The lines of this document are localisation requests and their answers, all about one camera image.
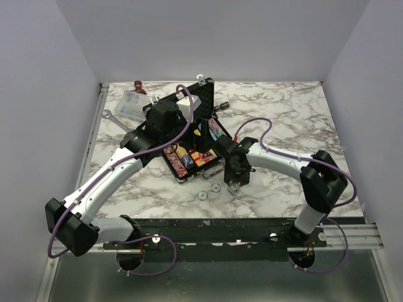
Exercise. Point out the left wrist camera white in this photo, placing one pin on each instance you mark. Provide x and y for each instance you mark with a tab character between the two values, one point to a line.
185	106

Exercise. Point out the triangular all-in button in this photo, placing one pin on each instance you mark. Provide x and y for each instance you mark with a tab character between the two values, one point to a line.
208	155

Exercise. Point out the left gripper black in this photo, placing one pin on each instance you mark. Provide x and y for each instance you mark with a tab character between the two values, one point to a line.
206	141

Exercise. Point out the silver wrench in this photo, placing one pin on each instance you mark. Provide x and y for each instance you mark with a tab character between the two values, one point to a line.
107	114

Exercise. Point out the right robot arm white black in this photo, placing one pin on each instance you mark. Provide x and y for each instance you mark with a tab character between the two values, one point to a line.
322	181

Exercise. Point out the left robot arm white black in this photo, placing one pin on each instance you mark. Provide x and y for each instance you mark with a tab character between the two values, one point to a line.
72	220

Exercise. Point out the clear plastic organizer box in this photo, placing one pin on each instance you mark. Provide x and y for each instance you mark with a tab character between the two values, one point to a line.
131	105

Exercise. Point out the red playing card deck box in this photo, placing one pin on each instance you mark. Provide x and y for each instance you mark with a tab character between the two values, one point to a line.
201	159

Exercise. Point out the green yellow blue chip stack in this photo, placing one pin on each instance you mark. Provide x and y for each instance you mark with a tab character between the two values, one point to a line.
184	156

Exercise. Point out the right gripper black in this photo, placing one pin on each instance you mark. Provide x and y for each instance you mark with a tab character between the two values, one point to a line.
243	178

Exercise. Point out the black cylindrical socket tool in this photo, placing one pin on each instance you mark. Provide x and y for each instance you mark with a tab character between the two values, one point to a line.
222	106

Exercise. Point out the black poker set case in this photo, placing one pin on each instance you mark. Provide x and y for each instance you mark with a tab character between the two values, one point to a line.
204	89

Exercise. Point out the purple green grey chip stack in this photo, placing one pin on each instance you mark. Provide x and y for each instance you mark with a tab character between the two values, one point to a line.
215	129

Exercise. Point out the red white chip stack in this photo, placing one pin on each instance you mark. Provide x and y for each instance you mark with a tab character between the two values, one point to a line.
175	162

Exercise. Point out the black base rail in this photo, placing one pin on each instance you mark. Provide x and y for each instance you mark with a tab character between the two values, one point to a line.
216	240

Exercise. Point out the white blue poker chip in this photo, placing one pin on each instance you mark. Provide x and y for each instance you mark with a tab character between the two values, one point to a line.
233	188
215	187
202	195

